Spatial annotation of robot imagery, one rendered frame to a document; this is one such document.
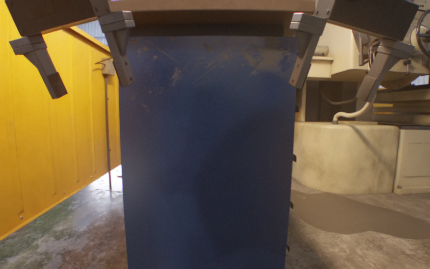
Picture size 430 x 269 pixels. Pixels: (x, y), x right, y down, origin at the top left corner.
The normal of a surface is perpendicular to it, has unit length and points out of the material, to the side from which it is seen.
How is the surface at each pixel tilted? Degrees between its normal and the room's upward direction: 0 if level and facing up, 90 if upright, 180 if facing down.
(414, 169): 90
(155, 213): 90
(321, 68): 90
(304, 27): 113
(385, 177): 90
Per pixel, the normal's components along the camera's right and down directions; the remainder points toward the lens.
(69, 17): -0.07, 0.49
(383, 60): -0.98, -0.12
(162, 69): -0.02, 0.11
